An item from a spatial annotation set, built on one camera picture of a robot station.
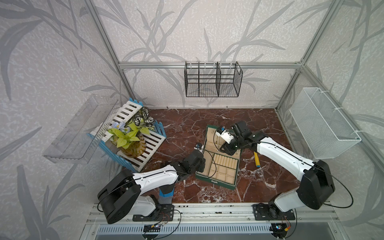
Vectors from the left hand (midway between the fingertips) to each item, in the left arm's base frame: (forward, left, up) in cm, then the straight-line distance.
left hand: (204, 159), depth 85 cm
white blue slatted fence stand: (0, +46, +24) cm, 52 cm away
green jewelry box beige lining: (-4, -10, -3) cm, 11 cm away
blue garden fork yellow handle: (+2, -32, -3) cm, 33 cm away
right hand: (+5, -11, +7) cm, 14 cm away
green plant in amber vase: (+3, +38, +18) cm, 42 cm away
